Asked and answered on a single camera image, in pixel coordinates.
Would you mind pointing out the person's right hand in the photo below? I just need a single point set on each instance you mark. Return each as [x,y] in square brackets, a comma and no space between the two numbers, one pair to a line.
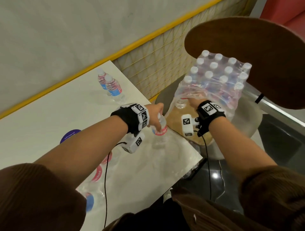
[196,102]

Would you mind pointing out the person's left hand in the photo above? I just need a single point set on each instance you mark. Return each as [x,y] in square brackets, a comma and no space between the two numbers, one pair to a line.
[153,114]

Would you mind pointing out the brown cardboard box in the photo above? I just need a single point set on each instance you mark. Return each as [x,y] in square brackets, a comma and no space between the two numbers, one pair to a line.
[176,121]

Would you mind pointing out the group of clear water bottles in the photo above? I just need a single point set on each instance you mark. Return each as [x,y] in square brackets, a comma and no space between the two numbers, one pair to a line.
[219,78]

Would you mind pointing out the person's left forearm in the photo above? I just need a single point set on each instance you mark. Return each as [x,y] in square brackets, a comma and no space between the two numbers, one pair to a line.
[83,150]

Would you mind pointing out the person's right forearm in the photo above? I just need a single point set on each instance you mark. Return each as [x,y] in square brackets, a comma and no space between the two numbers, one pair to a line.
[238,150]

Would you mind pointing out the black wristband with markers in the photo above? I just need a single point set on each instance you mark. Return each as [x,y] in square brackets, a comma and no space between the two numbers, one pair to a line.
[126,116]
[209,111]

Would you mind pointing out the brown chair backrest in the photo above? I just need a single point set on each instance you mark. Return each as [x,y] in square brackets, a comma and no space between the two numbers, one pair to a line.
[262,52]

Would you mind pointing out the purple round sticker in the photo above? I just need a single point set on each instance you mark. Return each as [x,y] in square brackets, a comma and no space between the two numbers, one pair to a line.
[70,135]

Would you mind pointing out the black garment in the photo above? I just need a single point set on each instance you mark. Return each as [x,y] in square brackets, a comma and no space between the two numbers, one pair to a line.
[166,216]

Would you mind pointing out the white table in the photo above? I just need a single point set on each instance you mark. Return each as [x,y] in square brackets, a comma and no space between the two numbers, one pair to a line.
[47,114]

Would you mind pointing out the pink seat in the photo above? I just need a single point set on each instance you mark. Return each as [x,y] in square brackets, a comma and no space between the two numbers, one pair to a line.
[286,14]

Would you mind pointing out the brown sweater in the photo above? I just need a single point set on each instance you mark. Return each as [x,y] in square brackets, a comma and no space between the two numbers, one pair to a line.
[35,197]

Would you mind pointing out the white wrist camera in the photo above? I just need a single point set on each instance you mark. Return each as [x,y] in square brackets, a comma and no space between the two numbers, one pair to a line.
[134,142]
[188,123]

